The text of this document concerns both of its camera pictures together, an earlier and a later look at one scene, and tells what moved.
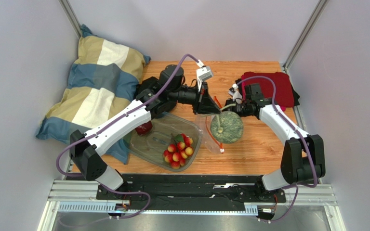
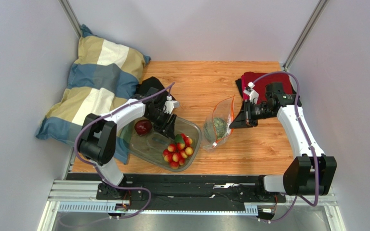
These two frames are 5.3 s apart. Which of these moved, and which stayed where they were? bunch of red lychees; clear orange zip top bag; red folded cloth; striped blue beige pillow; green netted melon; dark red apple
Moved: clear orange zip top bag; green netted melon
Stayed: bunch of red lychees; striped blue beige pillow; red folded cloth; dark red apple
